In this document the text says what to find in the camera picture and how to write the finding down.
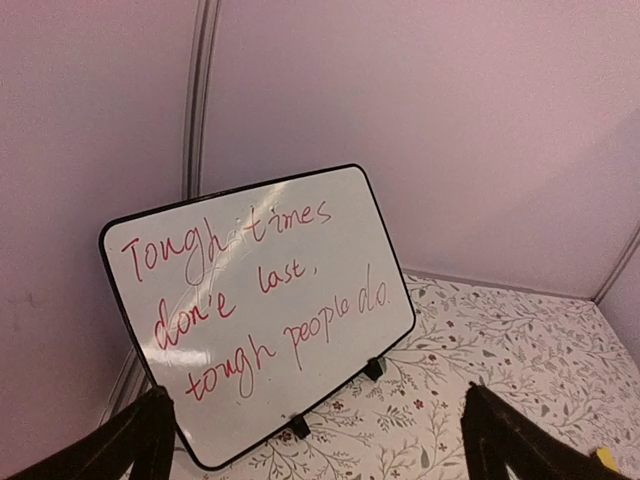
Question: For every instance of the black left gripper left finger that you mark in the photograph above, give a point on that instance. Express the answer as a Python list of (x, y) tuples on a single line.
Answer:
[(138, 441)]

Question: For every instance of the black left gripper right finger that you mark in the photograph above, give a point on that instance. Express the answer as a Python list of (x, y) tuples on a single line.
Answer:
[(499, 440)]

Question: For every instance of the white whiteboard black frame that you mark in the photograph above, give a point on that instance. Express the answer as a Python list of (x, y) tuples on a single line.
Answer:
[(256, 304)]

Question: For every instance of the black whiteboard stand foot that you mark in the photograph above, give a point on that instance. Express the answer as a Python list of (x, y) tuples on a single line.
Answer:
[(374, 368), (299, 426)]

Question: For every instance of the aluminium corner post right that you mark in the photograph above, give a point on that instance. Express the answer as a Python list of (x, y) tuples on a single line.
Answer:
[(620, 264)]

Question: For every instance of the aluminium corner post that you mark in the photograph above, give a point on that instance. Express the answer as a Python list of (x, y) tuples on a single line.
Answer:
[(620, 264), (201, 57)]

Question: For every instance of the aluminium corner post left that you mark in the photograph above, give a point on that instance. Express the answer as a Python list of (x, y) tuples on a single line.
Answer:
[(201, 57)]

